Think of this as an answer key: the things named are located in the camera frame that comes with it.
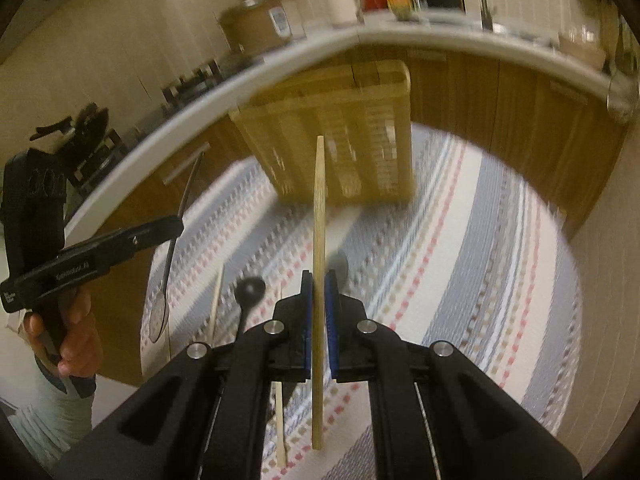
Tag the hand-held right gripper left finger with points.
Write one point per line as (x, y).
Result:
(305, 322)

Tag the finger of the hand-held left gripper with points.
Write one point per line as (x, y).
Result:
(150, 237)

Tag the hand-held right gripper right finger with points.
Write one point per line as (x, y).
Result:
(330, 322)

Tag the black spoon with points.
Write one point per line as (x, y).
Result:
(251, 291)

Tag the metal spoon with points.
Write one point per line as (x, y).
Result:
(159, 315)

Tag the wooden chopstick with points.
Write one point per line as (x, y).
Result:
(319, 220)
(279, 425)
(216, 305)

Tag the yellow plastic utensil basket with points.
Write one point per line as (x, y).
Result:
(350, 130)

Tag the person's left forearm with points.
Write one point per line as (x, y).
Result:
(47, 415)

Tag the person's left hand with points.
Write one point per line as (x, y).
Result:
(82, 340)

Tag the black wok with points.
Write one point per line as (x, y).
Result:
(85, 120)

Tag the striped woven table mat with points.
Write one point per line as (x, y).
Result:
(450, 270)

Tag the black gas stove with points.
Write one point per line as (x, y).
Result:
(192, 82)

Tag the brown rice cooker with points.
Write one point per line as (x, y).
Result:
(255, 22)

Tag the wooden kitchen counter cabinet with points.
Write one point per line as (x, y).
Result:
(520, 110)

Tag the cream electric kettle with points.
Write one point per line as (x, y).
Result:
(342, 2)

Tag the pink plastic basin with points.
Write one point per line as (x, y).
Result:
(582, 47)

